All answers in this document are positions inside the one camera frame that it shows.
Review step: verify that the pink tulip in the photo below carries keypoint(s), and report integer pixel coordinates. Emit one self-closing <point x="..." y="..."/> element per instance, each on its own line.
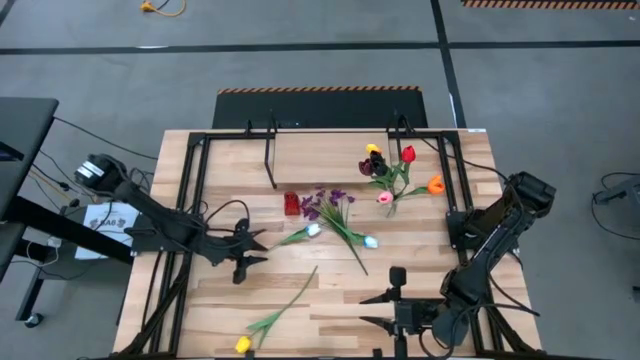
<point x="385" y="197"/>

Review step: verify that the clear glass vase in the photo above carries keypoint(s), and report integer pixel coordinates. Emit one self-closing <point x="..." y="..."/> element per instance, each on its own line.
<point x="390" y="210"/>

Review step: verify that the wooden shelf with black legs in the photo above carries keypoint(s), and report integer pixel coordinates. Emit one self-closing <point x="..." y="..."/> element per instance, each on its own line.
<point x="330" y="157"/>

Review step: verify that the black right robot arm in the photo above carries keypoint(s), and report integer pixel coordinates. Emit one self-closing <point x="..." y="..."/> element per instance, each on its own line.
<point x="500" y="225"/>

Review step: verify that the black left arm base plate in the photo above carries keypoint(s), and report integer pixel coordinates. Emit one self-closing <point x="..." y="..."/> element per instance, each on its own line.
<point x="145" y="240"/>

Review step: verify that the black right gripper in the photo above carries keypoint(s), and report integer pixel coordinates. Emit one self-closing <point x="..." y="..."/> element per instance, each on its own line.
<point x="417" y="317"/>

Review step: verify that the orange tulip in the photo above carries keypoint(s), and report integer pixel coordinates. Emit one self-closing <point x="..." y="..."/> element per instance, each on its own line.
<point x="436" y="185"/>

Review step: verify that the blackish purple tulip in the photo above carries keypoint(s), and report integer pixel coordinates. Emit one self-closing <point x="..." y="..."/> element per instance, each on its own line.
<point x="378" y="161"/>

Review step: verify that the yellow and red tulip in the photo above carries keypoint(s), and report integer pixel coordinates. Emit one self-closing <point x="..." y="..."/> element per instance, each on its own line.
<point x="373" y="148"/>

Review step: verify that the dark red tulip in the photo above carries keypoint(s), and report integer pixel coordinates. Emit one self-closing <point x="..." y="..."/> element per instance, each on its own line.
<point x="365" y="167"/>

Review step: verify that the black desk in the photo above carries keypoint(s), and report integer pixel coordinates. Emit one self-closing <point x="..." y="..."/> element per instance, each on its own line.
<point x="25" y="130"/>

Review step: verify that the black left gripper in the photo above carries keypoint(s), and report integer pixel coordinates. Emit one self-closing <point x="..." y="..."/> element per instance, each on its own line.
<point x="225" y="247"/>

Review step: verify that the blue and white tulip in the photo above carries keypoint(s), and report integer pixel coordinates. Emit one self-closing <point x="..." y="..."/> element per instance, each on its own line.
<point x="313" y="230"/>
<point x="371" y="242"/>

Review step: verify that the black floor mat striped edge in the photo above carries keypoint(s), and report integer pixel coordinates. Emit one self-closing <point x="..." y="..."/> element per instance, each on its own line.
<point x="320" y="107"/>

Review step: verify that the red glass vase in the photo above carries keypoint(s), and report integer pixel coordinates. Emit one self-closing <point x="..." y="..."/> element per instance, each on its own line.
<point x="292" y="204"/>

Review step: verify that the white printed paper sheet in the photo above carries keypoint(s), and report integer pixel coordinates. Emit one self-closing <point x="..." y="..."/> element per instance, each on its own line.
<point x="107" y="222"/>

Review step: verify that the black yellow striped floor tape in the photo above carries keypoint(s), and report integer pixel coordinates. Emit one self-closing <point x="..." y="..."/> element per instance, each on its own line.
<point x="550" y="4"/>

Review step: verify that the purple artificial flower bunch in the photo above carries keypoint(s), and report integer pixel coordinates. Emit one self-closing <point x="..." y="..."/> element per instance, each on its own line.
<point x="332" y="215"/>

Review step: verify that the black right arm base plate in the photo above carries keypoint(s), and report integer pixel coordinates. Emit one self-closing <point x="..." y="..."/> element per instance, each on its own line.
<point x="457" y="230"/>

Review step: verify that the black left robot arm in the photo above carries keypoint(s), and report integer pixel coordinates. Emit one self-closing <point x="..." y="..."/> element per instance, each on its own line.
<point x="150" y="210"/>

